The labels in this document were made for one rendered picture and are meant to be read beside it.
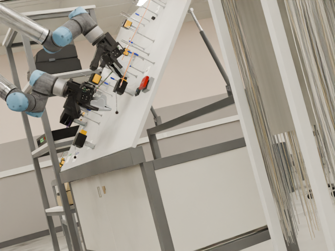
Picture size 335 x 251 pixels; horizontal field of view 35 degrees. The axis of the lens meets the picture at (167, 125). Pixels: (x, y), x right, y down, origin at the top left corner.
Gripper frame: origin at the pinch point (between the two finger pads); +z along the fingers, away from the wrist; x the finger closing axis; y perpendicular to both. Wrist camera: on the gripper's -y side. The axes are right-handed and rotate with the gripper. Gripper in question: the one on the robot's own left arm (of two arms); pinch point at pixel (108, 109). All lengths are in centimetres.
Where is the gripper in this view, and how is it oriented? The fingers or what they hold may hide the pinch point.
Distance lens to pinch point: 229.6
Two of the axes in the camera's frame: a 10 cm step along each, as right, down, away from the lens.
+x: 1.9, -4.6, 8.7
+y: 3.0, -8.1, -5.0
